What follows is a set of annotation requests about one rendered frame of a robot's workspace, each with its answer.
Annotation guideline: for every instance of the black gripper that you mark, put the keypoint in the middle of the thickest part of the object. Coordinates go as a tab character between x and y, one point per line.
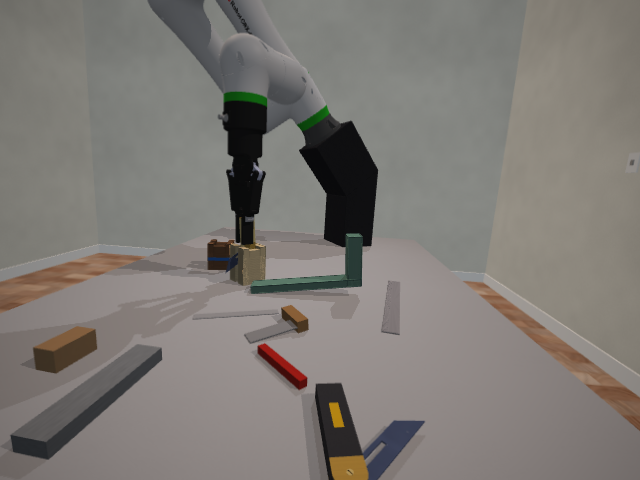
245	199

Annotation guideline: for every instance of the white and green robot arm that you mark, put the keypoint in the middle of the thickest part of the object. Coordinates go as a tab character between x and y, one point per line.
249	70

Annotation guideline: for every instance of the green l-shaped frame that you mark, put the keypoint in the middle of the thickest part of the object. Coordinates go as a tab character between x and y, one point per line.
353	263

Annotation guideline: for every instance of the black sliding bevel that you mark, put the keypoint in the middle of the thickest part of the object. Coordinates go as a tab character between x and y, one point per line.
343	454

